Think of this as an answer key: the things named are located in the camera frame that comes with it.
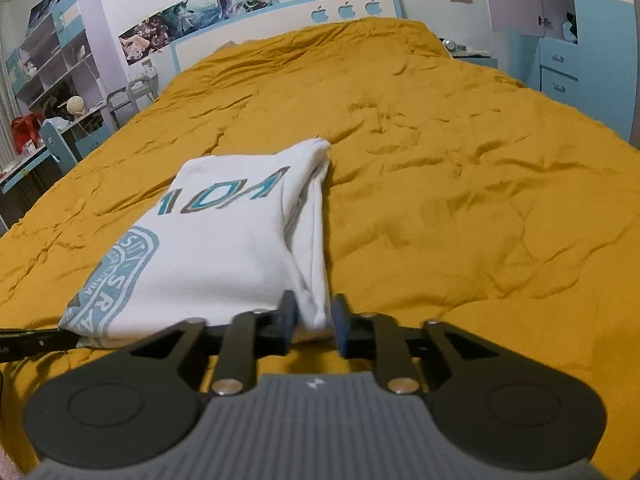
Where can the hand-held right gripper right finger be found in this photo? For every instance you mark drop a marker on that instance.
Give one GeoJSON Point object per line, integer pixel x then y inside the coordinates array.
{"type": "Point", "coordinates": [341, 326]}

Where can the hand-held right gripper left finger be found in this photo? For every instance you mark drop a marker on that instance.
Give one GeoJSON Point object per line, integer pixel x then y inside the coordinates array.
{"type": "Point", "coordinates": [289, 316]}

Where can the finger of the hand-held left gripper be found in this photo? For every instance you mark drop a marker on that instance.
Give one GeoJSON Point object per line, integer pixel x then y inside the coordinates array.
{"type": "Point", "coordinates": [30, 344]}

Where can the white printed shirt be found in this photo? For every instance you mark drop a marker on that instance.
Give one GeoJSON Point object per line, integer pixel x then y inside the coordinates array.
{"type": "Point", "coordinates": [210, 260]}

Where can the yellow blanket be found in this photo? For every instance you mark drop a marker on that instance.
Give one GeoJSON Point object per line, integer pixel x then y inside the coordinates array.
{"type": "Point", "coordinates": [450, 185]}

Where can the white and blue desk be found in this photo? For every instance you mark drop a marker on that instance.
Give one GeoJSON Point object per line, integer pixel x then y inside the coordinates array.
{"type": "Point", "coordinates": [30, 160]}

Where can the blue chair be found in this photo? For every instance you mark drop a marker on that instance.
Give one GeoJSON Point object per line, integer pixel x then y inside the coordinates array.
{"type": "Point", "coordinates": [57, 145]}

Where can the red bag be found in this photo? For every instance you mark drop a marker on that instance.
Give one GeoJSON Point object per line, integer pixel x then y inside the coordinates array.
{"type": "Point", "coordinates": [25, 132]}

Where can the white round lamp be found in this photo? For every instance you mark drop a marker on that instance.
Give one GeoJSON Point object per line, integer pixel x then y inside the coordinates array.
{"type": "Point", "coordinates": [76, 105]}

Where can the white and blue bookshelf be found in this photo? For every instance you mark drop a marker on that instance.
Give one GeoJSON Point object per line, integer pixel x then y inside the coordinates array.
{"type": "Point", "coordinates": [55, 50]}

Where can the blue nightstand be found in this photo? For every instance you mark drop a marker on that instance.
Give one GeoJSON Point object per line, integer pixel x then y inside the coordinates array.
{"type": "Point", "coordinates": [470, 55]}

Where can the white and blue headboard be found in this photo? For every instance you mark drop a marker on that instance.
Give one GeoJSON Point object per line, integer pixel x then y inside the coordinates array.
{"type": "Point", "coordinates": [300, 15]}

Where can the white and blue wardrobe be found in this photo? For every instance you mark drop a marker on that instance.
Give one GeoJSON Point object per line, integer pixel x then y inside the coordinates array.
{"type": "Point", "coordinates": [575, 35]}

